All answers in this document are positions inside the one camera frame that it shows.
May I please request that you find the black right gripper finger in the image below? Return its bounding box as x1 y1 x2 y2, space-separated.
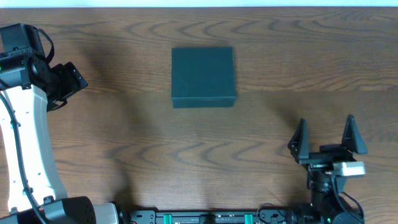
341 114 368 154
288 119 309 159

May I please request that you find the dark green box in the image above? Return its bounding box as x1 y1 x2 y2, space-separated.
171 47 237 108

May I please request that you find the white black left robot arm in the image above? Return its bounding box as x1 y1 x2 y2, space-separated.
1 50 124 223

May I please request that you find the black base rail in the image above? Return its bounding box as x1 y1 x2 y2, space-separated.
129 209 316 224

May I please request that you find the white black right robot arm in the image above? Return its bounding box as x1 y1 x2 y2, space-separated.
285 114 368 223

